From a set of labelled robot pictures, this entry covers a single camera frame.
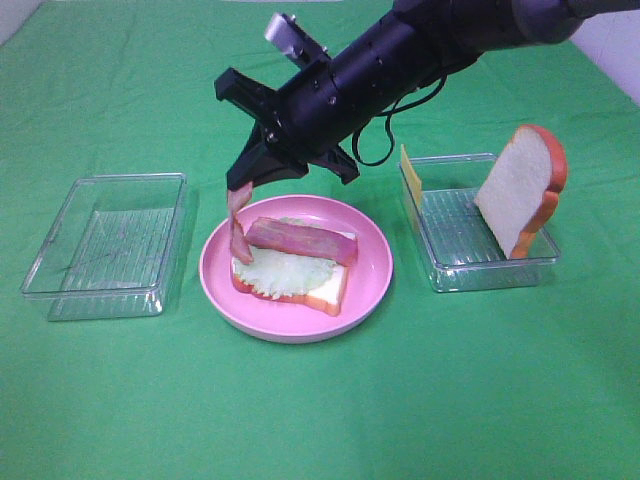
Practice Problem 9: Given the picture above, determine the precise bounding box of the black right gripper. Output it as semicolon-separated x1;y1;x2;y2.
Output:
214;61;359;191

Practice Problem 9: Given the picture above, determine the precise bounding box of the bacon strip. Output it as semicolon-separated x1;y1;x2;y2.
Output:
246;217;358;266
227;182;253;265

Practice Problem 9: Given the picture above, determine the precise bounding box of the green lettuce leaf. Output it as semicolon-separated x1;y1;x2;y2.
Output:
231;243;348;304

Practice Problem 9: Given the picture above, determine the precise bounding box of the bread slice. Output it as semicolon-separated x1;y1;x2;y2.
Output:
230;230;358;316
474;124;568;259

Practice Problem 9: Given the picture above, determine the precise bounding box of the yellow cheese slice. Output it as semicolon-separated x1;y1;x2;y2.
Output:
400;144;422;208

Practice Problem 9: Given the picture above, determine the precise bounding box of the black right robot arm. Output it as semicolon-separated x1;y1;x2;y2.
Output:
214;1;638;191

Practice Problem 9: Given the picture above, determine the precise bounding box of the pink round plate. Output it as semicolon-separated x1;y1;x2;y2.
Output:
199;194;394;344

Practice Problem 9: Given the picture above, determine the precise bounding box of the clear left plastic container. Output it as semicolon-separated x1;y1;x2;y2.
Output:
21;173;187;322

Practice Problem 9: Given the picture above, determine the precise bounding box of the clear plastic container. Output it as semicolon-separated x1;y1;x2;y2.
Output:
21;173;187;322
399;153;560;292

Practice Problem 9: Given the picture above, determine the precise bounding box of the clear right plastic container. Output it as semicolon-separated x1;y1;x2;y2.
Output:
399;153;560;292

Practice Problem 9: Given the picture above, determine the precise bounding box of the green tablecloth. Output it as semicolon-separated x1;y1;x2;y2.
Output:
1;1;639;479

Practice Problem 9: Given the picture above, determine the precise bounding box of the black cable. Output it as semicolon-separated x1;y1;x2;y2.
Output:
351;59;481;167

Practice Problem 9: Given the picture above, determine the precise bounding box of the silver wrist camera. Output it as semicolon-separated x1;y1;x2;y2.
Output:
264;12;329;69

